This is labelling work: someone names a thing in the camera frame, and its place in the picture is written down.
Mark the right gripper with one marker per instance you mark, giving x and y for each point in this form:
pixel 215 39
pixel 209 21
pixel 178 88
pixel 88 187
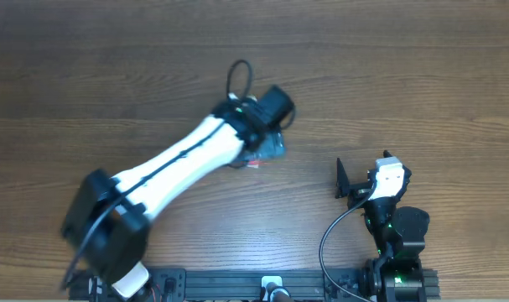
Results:
pixel 354 197

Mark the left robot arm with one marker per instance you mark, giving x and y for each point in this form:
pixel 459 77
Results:
pixel 187 161

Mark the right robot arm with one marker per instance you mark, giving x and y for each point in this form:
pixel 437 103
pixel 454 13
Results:
pixel 409 226

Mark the red cube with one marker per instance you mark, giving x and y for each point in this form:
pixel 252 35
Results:
pixel 255 164

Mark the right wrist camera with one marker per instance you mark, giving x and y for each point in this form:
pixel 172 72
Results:
pixel 389 178

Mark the mounting rail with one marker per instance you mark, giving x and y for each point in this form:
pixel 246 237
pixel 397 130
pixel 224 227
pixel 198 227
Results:
pixel 229 285

